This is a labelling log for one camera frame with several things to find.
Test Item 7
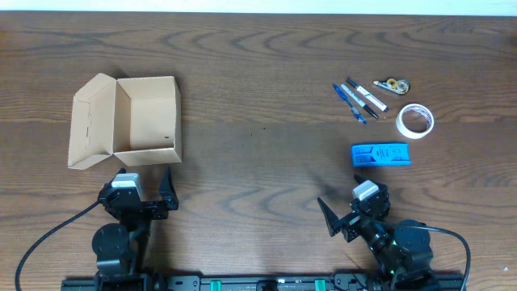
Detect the blue plastic case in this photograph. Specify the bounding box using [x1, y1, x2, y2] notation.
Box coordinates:
[351, 143, 411, 167]

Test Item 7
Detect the brown cardboard box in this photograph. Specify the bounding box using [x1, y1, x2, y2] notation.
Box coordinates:
[68, 74, 182, 170]

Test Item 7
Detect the blue ballpoint pen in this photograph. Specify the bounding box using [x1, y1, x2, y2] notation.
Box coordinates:
[333, 83, 367, 124]

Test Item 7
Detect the white tape roll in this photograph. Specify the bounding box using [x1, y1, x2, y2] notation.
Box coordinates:
[396, 103, 435, 140]

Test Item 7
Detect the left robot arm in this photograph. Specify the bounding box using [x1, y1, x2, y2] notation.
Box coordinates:
[92, 168, 179, 277]

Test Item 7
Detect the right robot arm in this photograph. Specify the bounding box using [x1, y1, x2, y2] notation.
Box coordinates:
[317, 175, 433, 280]

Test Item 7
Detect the white Toyo whiteboard marker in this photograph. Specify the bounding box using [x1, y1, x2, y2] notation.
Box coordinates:
[346, 78, 389, 112]

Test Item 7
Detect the grey Sharpie marker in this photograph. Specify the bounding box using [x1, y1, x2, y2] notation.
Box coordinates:
[341, 84, 379, 120]

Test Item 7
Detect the correction tape dispenser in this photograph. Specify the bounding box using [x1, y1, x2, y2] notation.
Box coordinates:
[372, 78, 410, 95]

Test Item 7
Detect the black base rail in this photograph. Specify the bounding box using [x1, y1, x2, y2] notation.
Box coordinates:
[60, 272, 468, 291]

